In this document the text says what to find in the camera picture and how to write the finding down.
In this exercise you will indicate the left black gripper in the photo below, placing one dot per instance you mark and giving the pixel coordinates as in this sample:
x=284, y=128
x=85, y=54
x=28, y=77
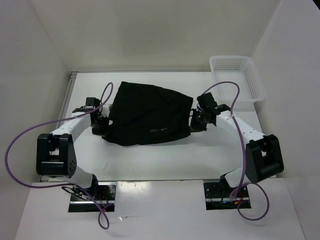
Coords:
x=103, y=131

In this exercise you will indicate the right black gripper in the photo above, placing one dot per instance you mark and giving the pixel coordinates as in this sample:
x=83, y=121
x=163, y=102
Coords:
x=194, y=127

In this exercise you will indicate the black shorts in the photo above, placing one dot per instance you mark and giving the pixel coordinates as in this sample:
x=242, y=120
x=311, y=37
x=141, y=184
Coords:
x=144, y=114

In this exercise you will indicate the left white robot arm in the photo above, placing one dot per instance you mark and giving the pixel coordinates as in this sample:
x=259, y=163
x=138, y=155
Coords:
x=77, y=123

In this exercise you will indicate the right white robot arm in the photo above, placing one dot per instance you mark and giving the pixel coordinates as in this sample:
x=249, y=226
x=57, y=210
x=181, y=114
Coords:
x=263, y=156

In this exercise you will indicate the white plastic basket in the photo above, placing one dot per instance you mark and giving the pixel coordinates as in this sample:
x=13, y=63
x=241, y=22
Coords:
x=238, y=75

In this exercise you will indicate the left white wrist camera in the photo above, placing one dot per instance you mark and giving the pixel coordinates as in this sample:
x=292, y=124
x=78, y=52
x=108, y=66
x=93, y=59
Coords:
x=105, y=110

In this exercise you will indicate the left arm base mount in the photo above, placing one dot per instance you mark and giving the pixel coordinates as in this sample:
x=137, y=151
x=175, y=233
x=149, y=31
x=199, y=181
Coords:
x=81, y=203

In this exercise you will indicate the aluminium table frame rail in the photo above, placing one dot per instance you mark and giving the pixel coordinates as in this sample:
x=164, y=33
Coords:
x=56, y=125

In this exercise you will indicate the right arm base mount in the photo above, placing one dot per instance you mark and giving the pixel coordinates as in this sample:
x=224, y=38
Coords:
x=217, y=199

